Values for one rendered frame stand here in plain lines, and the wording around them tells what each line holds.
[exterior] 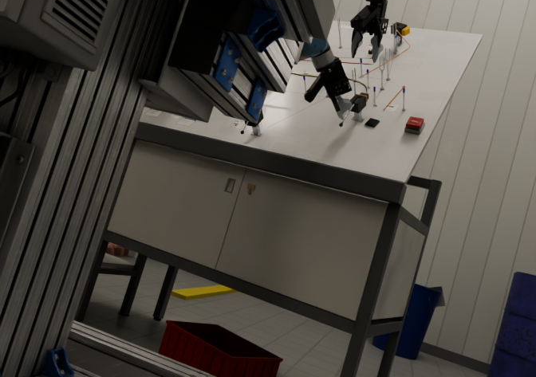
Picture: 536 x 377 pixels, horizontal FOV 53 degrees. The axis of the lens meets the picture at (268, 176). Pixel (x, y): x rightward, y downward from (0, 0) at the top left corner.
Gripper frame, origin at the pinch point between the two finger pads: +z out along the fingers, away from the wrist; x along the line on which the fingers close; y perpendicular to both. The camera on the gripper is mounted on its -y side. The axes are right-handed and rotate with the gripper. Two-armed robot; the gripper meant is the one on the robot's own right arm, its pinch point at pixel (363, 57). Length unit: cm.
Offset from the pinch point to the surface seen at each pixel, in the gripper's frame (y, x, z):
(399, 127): 6.5, -15.9, 22.3
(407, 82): 32.2, -4.7, 10.4
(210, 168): -28, 41, 49
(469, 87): 302, 53, 49
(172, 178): -34, 56, 57
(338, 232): -25, -16, 54
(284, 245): -32, 0, 64
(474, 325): 232, -19, 221
